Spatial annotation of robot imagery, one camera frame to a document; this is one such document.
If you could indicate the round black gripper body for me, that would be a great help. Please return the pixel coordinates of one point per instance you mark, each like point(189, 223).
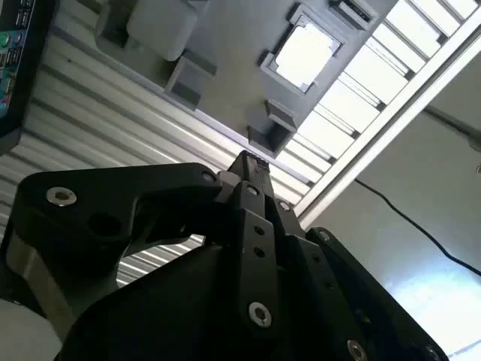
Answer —
point(169, 308)

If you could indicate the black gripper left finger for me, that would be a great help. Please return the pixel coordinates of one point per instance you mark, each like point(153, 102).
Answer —
point(94, 184)

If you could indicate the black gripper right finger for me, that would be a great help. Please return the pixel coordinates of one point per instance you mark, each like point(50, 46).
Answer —
point(357, 293)

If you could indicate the silver square CPU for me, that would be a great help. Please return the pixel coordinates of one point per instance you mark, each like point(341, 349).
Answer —
point(306, 56)

